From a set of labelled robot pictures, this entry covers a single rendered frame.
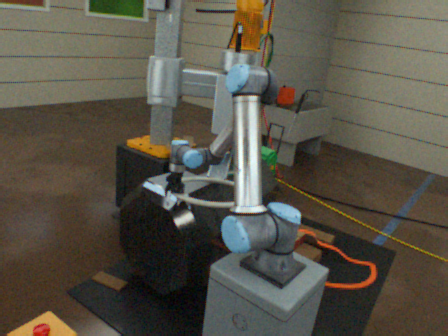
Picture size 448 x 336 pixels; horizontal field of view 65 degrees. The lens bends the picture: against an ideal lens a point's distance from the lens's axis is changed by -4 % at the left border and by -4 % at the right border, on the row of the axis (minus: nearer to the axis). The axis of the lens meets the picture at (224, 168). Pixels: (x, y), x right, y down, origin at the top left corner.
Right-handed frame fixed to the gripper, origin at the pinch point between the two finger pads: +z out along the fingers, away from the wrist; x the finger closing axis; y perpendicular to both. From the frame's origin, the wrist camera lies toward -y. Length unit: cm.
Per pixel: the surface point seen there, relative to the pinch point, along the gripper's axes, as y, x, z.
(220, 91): -50, 42, -59
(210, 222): -11.0, 30.2, 19.7
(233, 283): 69, 8, 7
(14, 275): -75, -91, 88
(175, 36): -126, 28, -93
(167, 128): -130, 31, -14
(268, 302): 84, 16, 6
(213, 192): -29.8, 38.0, 6.9
